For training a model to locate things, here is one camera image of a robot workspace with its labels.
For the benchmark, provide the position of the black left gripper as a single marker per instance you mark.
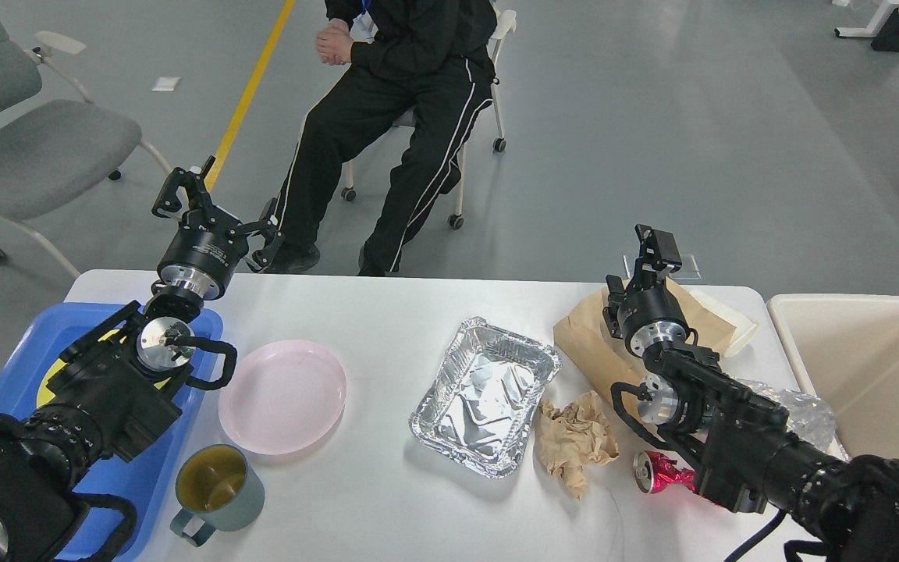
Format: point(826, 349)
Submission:
point(203, 255)

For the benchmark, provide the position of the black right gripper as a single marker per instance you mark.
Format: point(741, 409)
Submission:
point(648, 308)

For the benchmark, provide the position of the pink plate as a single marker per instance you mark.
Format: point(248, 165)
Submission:
point(284, 397)

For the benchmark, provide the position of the dark green mug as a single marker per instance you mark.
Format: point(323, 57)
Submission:
point(217, 491)

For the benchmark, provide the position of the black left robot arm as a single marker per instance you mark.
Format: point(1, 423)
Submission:
point(113, 395)

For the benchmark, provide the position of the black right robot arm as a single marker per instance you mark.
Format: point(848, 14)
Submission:
point(736, 440)

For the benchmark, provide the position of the clear floor socket cover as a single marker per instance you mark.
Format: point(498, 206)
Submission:
point(688, 272)

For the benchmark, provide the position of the brown paper bag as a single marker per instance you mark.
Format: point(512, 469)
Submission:
point(583, 337)

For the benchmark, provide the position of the white foam container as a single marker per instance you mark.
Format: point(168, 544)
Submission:
point(744, 327)

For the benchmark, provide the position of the white paper scrap on floor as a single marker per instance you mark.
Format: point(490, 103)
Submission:
point(166, 84)

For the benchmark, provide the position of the crumpled brown paper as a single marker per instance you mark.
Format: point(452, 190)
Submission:
point(571, 438)

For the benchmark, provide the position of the crushed red can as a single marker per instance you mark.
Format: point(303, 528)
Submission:
point(654, 472)

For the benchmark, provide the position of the grey office chair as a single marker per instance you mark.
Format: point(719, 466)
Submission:
point(58, 150)

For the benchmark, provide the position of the crumpled foil and plastic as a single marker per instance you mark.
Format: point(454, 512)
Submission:
point(810, 417)

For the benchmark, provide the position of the aluminium foil tray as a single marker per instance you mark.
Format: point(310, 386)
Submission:
point(479, 409)

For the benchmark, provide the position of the beige plastic bin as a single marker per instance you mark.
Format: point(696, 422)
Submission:
point(844, 348)

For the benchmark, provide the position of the person in black tracksuit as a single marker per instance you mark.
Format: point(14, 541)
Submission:
point(429, 58)

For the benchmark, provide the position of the blue plastic tray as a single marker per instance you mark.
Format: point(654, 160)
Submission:
point(145, 479)

